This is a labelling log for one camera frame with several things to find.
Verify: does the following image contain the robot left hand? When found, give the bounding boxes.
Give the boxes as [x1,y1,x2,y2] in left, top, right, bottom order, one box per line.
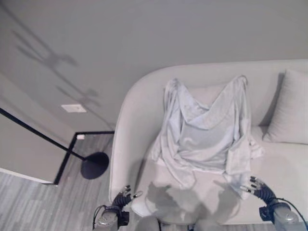
[112,184,143,207]

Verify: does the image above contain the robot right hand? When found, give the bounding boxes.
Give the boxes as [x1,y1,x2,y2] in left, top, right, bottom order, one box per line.
[240,176,276,205]

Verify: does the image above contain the black clothes rack stand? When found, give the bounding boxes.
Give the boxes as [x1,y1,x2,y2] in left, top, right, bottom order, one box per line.
[0,107,111,180]

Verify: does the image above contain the white sofa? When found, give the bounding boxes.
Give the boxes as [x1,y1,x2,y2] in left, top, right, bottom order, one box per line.
[108,59,308,226]

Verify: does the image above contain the white garment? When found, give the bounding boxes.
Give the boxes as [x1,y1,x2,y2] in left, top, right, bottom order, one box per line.
[151,75,265,200]

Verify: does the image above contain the white cushion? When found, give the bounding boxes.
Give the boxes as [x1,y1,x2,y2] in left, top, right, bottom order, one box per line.
[262,69,308,144]

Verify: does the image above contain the white wall socket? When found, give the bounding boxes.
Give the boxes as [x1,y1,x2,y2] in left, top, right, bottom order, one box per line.
[61,103,86,113]

